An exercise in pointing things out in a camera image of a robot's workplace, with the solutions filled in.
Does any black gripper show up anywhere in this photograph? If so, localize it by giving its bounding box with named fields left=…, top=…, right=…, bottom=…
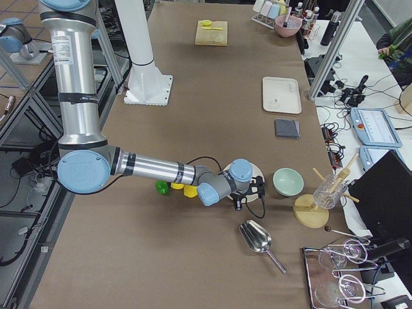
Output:
left=230, top=176, right=263, bottom=211

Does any cream round plate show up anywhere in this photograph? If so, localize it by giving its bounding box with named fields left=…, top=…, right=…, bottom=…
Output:
left=235, top=164, right=265, bottom=203

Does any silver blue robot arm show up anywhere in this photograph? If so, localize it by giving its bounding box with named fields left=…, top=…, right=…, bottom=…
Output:
left=39, top=1, right=262, bottom=209

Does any cream rabbit tray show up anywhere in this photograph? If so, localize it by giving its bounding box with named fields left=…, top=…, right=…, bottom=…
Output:
left=262, top=77, right=302, bottom=115

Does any metal glass rack tray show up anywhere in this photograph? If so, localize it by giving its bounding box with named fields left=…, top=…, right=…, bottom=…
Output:
left=302, top=247, right=386, bottom=308

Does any steel scoop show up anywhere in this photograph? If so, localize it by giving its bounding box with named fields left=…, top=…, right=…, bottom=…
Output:
left=239, top=220, right=287, bottom=274

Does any yellow lemon upper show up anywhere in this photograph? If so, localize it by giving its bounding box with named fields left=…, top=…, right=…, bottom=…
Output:
left=183, top=185, right=198, bottom=198

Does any yellow lemon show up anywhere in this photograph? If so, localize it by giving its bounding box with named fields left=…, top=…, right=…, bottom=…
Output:
left=183, top=185, right=198, bottom=198
left=171, top=183, right=185, bottom=190

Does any mint green bowl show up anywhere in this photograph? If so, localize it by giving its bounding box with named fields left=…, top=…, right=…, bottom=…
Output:
left=272, top=167, right=304, bottom=197

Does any yellow lemon lower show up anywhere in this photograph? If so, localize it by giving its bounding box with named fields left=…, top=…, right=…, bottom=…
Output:
left=171, top=183, right=185, bottom=190

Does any wooden cup stand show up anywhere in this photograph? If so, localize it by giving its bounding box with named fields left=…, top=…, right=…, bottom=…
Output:
left=293, top=153, right=359, bottom=228

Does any green lime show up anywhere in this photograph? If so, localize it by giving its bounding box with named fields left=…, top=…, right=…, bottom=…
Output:
left=155, top=180, right=169, bottom=195

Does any dark grey folded cloth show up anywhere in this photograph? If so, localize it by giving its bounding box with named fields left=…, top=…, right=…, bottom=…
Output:
left=274, top=118, right=300, bottom=139

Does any clear glass cup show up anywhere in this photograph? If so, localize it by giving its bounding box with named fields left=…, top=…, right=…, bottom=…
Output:
left=313, top=175, right=348, bottom=210

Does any wine glass upper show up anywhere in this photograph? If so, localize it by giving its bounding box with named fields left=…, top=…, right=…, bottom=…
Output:
left=318, top=238, right=368, bottom=270

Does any wine glass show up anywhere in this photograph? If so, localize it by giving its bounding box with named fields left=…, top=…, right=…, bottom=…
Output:
left=315, top=274, right=366, bottom=308
left=318, top=238, right=368, bottom=270

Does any blue teach pendant lower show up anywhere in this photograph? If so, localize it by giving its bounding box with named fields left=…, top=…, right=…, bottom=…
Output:
left=359, top=145, right=402, bottom=172

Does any blue teach pendant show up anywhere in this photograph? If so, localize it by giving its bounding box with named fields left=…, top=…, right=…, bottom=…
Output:
left=359, top=145, right=402, bottom=172
left=350, top=108, right=402, bottom=148

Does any wine glass lower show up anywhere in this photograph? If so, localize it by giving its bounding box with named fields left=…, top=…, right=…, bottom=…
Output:
left=315, top=274, right=366, bottom=308

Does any black monitor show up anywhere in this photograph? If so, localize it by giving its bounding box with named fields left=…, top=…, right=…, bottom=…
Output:
left=349, top=150, right=411, bottom=240

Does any blue teach pendant upper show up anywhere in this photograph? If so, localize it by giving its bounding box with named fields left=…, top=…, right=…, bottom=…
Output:
left=350, top=108, right=402, bottom=148

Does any wooden cutting board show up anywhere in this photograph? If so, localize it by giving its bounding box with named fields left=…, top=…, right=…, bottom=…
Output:
left=194, top=21, right=228, bottom=46

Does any yellow fruit piece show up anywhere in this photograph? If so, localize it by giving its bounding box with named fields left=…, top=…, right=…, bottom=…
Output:
left=198, top=20, right=223, bottom=31

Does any pink ice bowl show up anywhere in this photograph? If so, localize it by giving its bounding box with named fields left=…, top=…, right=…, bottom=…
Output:
left=275, top=15, right=303, bottom=38

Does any pastel cup rack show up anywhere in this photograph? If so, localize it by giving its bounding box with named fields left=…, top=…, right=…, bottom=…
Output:
left=252, top=0, right=290, bottom=29

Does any black thermos bottle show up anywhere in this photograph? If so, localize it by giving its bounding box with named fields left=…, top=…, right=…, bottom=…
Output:
left=320, top=11, right=341, bottom=46

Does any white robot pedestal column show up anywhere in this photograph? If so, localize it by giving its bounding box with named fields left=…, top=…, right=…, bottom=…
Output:
left=115, top=0, right=154, bottom=66

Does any aluminium frame post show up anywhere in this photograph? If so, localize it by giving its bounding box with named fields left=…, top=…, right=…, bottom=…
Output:
left=308, top=0, right=364, bottom=101

